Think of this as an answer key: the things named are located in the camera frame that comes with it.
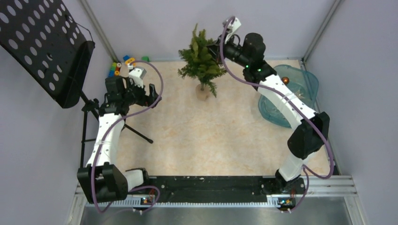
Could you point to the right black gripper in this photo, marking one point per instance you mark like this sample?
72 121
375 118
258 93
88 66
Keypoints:
214 50

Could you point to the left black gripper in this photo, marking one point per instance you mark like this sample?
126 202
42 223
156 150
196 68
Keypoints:
145 100

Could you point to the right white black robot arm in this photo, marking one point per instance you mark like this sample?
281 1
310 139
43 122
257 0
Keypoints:
311 128

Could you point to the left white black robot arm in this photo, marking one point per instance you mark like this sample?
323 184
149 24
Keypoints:
100 179

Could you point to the small green christmas tree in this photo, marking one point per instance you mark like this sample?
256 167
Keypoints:
200 65

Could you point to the green toy block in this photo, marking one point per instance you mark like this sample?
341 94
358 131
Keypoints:
145 58

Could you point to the yellow toy block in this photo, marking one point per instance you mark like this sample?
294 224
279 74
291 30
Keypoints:
130 61

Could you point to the stacked colourful brick toy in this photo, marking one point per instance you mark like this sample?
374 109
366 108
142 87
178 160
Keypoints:
115 69

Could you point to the copper bauble ornament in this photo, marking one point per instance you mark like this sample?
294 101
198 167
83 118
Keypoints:
285 80

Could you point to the silver star ornament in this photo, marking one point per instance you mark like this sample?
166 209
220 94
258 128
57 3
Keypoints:
301 94

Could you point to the teal plastic tray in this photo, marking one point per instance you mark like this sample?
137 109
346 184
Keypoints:
304 85

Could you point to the black perforated music stand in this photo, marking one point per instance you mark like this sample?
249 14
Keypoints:
44 38

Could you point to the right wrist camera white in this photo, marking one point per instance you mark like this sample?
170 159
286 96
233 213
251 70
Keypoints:
230 26

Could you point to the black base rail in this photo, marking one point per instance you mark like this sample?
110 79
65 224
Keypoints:
219 189

